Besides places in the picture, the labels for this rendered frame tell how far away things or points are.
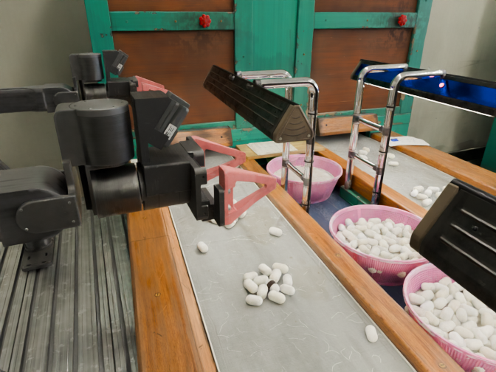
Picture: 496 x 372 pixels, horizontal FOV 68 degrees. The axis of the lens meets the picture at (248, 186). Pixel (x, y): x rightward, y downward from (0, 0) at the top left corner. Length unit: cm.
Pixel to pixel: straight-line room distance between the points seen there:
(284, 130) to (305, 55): 89
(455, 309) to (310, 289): 28
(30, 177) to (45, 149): 190
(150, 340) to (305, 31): 123
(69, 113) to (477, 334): 73
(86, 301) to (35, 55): 155
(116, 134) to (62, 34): 184
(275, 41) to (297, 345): 113
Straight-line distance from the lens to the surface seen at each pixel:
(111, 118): 39
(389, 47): 178
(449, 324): 80
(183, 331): 68
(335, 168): 137
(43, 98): 99
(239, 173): 40
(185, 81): 142
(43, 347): 87
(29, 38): 223
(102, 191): 42
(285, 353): 68
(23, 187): 42
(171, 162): 41
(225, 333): 71
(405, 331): 72
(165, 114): 41
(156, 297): 75
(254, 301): 74
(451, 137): 380
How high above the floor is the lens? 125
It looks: 25 degrees down
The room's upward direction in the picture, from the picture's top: straight up
